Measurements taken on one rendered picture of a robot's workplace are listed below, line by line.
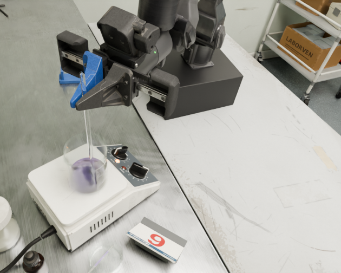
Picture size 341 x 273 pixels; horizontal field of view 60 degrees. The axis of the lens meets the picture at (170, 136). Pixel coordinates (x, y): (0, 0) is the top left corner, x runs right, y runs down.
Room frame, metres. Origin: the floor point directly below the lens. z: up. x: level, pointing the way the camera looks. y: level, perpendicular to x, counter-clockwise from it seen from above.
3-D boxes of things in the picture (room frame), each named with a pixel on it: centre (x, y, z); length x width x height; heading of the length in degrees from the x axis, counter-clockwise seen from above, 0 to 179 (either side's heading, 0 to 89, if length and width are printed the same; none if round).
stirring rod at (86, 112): (0.28, 0.11, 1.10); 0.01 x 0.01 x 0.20
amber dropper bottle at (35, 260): (0.15, 0.16, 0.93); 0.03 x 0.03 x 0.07
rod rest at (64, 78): (0.64, 0.27, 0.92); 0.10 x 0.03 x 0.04; 112
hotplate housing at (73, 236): (0.29, 0.12, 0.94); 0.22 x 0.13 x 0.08; 142
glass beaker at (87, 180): (0.27, 0.12, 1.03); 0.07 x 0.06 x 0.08; 157
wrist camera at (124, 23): (0.36, 0.08, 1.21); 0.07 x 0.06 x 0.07; 68
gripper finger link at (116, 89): (0.28, 0.09, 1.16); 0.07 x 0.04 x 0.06; 160
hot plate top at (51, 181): (0.27, 0.13, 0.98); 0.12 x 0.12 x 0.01; 52
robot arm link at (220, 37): (0.67, -0.04, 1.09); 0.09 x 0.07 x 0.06; 68
